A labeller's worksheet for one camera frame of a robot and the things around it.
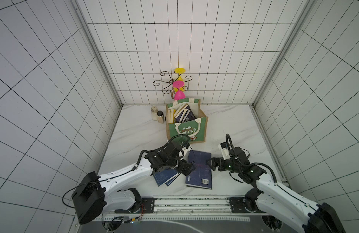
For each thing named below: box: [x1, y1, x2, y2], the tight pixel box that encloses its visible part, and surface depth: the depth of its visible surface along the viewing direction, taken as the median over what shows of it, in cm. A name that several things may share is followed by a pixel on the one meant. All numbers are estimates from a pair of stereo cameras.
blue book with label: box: [152, 168, 179, 187], surface depth 81 cm
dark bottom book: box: [175, 105, 192, 121], surface depth 91 cm
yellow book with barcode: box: [171, 108, 177, 124], surface depth 90 cm
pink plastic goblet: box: [172, 80, 186, 101], surface depth 94 cm
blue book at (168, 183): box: [164, 172, 181, 187], surface depth 81 cm
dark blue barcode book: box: [185, 150, 213, 190], surface depth 82 cm
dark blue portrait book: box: [175, 104, 189, 123], surface depth 90 cm
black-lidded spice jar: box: [157, 110, 165, 124], surface depth 105 cm
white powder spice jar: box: [150, 105, 158, 121], surface depth 106 cm
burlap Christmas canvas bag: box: [165, 97, 209, 144], surface depth 90 cm
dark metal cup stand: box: [152, 70, 193, 100], surface depth 91 cm
